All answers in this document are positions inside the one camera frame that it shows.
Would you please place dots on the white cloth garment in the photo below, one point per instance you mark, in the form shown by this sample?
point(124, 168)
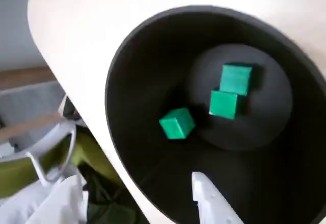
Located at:
point(38, 203)

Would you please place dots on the dark garment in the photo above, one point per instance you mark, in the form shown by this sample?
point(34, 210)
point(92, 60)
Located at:
point(109, 203)

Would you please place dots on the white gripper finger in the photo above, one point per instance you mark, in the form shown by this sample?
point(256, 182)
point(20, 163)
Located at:
point(211, 206)

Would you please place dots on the green cube block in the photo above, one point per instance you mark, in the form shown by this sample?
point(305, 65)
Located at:
point(234, 80)
point(223, 104)
point(175, 127)

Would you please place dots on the wooden shelf frame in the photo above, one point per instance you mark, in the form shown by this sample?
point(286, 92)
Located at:
point(23, 76)

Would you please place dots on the white chair with green cushions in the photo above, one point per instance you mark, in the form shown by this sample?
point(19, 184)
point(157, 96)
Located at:
point(15, 175)

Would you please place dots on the black pot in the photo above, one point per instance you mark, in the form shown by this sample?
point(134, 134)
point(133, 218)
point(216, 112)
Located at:
point(152, 68)

